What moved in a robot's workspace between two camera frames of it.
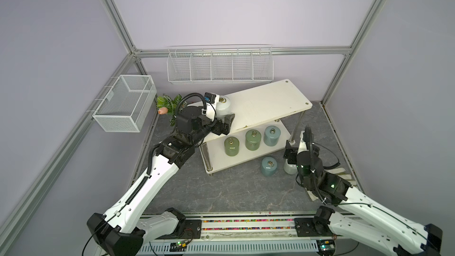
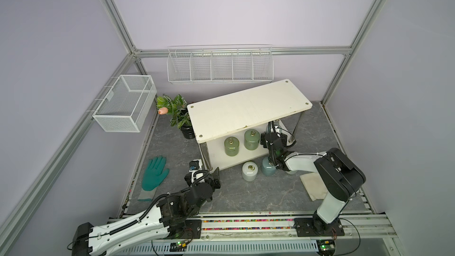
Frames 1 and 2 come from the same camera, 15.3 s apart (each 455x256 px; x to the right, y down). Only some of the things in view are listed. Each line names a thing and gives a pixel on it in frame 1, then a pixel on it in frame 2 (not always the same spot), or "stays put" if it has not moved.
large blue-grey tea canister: (269, 166) stays put
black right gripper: (290, 152) to (262, 140)
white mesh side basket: (125, 108) stays put
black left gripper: (218, 130) to (217, 181)
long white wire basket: (223, 63) stays put
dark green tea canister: (231, 146) stays put
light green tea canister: (253, 138) stays put
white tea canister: (223, 107) to (249, 171)
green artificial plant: (166, 105) stays put
